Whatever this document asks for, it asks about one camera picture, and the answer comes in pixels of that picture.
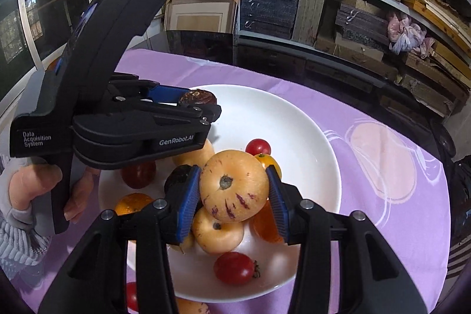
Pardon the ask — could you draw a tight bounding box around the cardboard framed picture box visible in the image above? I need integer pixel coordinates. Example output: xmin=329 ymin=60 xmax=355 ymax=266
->
xmin=164 ymin=0 xmax=240 ymax=34

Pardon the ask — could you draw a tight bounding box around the purple tablecloth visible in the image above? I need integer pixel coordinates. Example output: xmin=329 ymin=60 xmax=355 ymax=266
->
xmin=10 ymin=48 xmax=452 ymax=314

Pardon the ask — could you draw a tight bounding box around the red cherry tomato front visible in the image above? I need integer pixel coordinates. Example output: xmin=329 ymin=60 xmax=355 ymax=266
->
xmin=213 ymin=252 xmax=260 ymax=285

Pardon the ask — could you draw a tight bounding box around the pale yellow loquat back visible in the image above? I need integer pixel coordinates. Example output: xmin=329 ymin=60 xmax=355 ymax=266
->
xmin=192 ymin=207 xmax=244 ymax=254

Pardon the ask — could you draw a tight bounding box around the pink crumpled cloth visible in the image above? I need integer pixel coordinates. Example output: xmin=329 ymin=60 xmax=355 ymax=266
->
xmin=387 ymin=11 xmax=435 ymax=59

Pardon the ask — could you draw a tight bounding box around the large orange tangerine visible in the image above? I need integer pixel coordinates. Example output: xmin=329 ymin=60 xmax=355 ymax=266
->
xmin=250 ymin=200 xmax=284 ymax=244

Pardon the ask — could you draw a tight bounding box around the large yellow pear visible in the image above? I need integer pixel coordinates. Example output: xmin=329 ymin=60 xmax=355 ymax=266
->
xmin=173 ymin=139 xmax=215 ymax=167

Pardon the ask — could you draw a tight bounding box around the dark purple oblong fruit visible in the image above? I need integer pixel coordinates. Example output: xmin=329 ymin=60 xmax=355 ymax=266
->
xmin=164 ymin=164 xmax=192 ymax=194

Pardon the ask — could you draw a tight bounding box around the small red cherry tomato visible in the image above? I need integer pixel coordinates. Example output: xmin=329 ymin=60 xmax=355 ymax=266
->
xmin=245 ymin=139 xmax=271 ymax=155

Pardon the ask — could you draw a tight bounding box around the pale yellow spotted loquat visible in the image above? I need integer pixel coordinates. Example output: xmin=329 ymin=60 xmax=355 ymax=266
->
xmin=176 ymin=297 xmax=211 ymax=314

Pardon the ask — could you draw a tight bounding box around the white oval plate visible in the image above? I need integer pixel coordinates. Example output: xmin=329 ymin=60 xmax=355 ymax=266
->
xmin=97 ymin=84 xmax=343 ymax=304

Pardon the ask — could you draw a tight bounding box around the grey knitted sleeve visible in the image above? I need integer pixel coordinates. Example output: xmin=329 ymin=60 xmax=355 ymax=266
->
xmin=0 ymin=154 xmax=51 ymax=280

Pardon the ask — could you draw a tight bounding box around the striped pepino melon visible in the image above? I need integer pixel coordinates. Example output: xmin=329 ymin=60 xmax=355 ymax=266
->
xmin=199 ymin=150 xmax=269 ymax=223

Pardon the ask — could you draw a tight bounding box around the person left hand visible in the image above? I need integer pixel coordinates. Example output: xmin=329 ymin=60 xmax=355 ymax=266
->
xmin=7 ymin=164 xmax=102 ymax=225

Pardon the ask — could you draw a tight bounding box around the small yellow orange fruit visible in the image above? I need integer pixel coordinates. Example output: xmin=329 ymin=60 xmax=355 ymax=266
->
xmin=255 ymin=153 xmax=282 ymax=178

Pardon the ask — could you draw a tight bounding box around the window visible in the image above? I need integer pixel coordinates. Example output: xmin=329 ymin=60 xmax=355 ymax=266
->
xmin=1 ymin=0 xmax=89 ymax=97

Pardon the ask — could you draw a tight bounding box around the orange round persimmon fruit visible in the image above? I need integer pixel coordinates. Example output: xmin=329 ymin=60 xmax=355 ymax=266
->
xmin=114 ymin=193 xmax=154 ymax=215

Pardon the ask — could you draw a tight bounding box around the large dark red plum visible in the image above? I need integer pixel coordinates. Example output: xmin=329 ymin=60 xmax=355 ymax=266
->
xmin=120 ymin=160 xmax=157 ymax=190

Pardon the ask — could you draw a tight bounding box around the red cherry tomato back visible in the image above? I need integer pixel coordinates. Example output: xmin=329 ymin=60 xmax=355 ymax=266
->
xmin=126 ymin=281 xmax=139 ymax=312

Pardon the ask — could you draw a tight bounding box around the metal storage shelf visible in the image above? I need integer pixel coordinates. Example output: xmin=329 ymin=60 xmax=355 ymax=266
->
xmin=231 ymin=0 xmax=471 ymax=117

